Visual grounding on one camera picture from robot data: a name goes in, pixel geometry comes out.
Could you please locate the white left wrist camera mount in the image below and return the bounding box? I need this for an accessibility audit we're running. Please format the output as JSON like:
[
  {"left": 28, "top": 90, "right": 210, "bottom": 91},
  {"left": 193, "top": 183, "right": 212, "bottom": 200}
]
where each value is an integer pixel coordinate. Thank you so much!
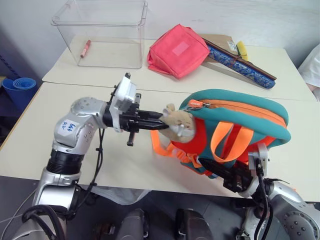
[{"left": 109, "top": 72, "right": 138, "bottom": 133}]

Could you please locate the dark rounded shape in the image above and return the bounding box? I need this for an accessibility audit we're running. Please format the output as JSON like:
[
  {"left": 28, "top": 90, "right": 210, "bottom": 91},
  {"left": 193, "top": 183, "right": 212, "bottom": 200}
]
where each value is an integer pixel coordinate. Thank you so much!
[
  {"left": 116, "top": 208, "right": 151, "bottom": 240},
  {"left": 174, "top": 207, "right": 214, "bottom": 240}
]

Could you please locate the brown cardboard sheet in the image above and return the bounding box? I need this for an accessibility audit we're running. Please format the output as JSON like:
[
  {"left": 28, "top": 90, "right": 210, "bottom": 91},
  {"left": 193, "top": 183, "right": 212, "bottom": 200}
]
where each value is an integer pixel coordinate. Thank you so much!
[{"left": 198, "top": 33, "right": 253, "bottom": 82}]

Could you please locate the white plastic bag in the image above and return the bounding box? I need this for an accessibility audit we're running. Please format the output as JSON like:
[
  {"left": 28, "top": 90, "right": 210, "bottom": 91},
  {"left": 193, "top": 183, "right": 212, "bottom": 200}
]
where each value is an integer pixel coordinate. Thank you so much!
[{"left": 90, "top": 186, "right": 151, "bottom": 206}]

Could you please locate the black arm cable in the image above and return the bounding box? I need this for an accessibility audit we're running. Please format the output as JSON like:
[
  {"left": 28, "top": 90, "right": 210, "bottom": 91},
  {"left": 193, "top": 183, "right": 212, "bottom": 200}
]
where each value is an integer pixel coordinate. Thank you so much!
[
  {"left": 253, "top": 158, "right": 276, "bottom": 240},
  {"left": 21, "top": 127, "right": 106, "bottom": 240}
]

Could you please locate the clear plastic bin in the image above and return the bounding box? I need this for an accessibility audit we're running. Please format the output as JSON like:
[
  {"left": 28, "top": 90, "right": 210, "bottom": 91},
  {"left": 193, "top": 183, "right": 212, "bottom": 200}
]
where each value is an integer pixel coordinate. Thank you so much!
[{"left": 51, "top": 0, "right": 149, "bottom": 70}]

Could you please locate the yellow sponge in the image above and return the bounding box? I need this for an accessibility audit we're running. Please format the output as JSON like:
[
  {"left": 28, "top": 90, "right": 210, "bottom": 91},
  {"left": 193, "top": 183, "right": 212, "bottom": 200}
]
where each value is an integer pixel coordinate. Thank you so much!
[{"left": 235, "top": 40, "right": 250, "bottom": 62}]

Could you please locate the blue rolled mat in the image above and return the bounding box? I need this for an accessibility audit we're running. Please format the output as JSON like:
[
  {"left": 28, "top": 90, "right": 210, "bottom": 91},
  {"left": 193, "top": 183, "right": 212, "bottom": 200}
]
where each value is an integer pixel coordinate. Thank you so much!
[{"left": 1, "top": 76, "right": 38, "bottom": 114}]

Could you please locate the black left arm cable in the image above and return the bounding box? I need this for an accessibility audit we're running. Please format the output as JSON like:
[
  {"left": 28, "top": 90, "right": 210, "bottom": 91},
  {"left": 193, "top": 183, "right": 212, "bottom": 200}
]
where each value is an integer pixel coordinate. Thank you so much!
[{"left": 21, "top": 127, "right": 106, "bottom": 240}]

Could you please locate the beige plush mouse toy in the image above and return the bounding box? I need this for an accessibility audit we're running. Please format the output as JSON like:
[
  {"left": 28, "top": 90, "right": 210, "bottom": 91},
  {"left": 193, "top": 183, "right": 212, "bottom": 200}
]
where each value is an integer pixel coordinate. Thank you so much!
[{"left": 159, "top": 103, "right": 197, "bottom": 145}]

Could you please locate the pink pen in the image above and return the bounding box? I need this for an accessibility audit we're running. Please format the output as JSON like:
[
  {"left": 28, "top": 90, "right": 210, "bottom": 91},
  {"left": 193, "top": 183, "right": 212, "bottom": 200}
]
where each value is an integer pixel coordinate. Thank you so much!
[{"left": 79, "top": 39, "right": 92, "bottom": 59}]

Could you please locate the bystander in white clothing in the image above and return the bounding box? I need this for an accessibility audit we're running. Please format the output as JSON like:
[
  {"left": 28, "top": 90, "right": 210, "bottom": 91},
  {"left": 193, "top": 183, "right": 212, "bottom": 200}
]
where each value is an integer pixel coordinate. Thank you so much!
[{"left": 297, "top": 42, "right": 320, "bottom": 103}]

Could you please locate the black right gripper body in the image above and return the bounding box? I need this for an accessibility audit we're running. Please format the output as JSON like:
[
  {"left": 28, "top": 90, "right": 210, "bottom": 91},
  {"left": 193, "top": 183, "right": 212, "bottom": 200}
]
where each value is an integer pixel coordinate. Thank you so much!
[{"left": 221, "top": 160, "right": 255, "bottom": 193}]

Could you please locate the pink fabric pouch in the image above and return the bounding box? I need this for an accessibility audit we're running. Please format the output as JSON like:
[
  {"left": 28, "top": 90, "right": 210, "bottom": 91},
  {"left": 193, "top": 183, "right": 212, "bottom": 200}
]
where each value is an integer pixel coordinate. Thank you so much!
[{"left": 146, "top": 23, "right": 211, "bottom": 80}]

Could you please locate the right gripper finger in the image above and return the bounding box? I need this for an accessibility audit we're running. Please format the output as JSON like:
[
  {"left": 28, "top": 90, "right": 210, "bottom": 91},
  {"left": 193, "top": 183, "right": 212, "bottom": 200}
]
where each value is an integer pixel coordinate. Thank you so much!
[
  {"left": 207, "top": 168, "right": 226, "bottom": 181},
  {"left": 198, "top": 157, "right": 235, "bottom": 177}
]

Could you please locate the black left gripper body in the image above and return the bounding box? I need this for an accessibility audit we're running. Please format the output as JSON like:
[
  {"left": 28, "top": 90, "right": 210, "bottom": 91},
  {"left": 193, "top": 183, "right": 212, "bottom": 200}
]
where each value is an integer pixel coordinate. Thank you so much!
[{"left": 119, "top": 93, "right": 145, "bottom": 147}]

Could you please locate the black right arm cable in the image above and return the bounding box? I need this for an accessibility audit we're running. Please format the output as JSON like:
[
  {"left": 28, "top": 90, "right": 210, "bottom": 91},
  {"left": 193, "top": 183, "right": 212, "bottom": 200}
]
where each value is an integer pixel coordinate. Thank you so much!
[{"left": 253, "top": 158, "right": 276, "bottom": 240}]

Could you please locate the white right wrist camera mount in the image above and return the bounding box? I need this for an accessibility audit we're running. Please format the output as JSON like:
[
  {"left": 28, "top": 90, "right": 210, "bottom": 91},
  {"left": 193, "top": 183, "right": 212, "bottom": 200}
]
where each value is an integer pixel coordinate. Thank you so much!
[{"left": 237, "top": 142, "right": 271, "bottom": 199}]

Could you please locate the orange and teal backpack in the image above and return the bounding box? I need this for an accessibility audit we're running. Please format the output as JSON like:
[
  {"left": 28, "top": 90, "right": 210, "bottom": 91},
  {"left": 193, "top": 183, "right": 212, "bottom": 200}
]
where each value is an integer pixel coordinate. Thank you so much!
[{"left": 149, "top": 88, "right": 292, "bottom": 180}]

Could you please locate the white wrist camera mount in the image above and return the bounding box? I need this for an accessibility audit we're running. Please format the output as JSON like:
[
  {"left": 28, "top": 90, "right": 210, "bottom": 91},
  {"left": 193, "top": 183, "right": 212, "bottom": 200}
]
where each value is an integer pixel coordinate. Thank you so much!
[
  {"left": 109, "top": 72, "right": 138, "bottom": 133},
  {"left": 237, "top": 142, "right": 271, "bottom": 199}
]

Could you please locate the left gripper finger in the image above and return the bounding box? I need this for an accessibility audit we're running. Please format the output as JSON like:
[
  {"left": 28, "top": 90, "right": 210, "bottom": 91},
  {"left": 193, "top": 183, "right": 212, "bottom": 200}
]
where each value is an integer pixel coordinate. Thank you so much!
[
  {"left": 138, "top": 119, "right": 170, "bottom": 131},
  {"left": 138, "top": 110, "right": 165, "bottom": 121}
]

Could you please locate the blue patterned long case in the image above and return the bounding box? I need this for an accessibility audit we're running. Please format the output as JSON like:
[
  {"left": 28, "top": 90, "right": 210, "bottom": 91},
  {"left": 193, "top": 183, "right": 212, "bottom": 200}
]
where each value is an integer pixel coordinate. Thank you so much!
[{"left": 202, "top": 37, "right": 278, "bottom": 90}]

